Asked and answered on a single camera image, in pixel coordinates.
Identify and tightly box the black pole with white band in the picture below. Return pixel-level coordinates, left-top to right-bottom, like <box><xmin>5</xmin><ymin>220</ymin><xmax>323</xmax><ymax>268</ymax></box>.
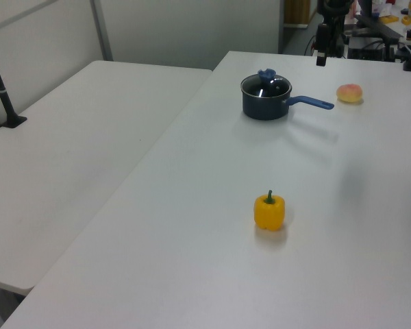
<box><xmin>0</xmin><ymin>34</ymin><xmax>28</xmax><ymax>130</ymax></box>

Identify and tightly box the dark blue saucepan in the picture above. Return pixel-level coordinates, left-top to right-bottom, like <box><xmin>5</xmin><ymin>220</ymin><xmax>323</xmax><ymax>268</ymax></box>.
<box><xmin>240</xmin><ymin>73</ymin><xmax>335</xmax><ymax>121</ymax></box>

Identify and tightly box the yellow bell pepper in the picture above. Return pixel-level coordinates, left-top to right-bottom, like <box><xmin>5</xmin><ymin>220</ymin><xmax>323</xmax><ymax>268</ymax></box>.
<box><xmin>253</xmin><ymin>189</ymin><xmax>286</xmax><ymax>232</ymax></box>

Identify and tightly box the glass lid with blue knob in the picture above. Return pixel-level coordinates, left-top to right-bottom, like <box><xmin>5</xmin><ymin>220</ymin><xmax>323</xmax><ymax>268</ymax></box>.
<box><xmin>240</xmin><ymin>67</ymin><xmax>292</xmax><ymax>99</ymax></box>

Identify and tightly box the black computer equipment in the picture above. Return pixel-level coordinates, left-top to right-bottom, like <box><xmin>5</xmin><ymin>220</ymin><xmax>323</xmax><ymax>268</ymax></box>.
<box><xmin>344</xmin><ymin>13</ymin><xmax>403</xmax><ymax>62</ymax></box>

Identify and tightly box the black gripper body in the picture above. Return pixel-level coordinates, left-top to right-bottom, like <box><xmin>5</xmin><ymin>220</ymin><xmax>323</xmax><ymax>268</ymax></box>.
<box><xmin>316</xmin><ymin>23</ymin><xmax>330</xmax><ymax>52</ymax></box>

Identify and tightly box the pink yellow peach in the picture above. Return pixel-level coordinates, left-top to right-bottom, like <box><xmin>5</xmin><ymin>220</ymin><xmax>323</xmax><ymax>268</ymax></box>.
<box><xmin>336</xmin><ymin>83</ymin><xmax>364</xmax><ymax>103</ymax></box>

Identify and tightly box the brown wooden cabinet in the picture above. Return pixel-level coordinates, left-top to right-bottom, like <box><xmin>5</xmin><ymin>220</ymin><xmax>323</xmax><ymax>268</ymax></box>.
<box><xmin>283</xmin><ymin>0</ymin><xmax>311</xmax><ymax>25</ymax></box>

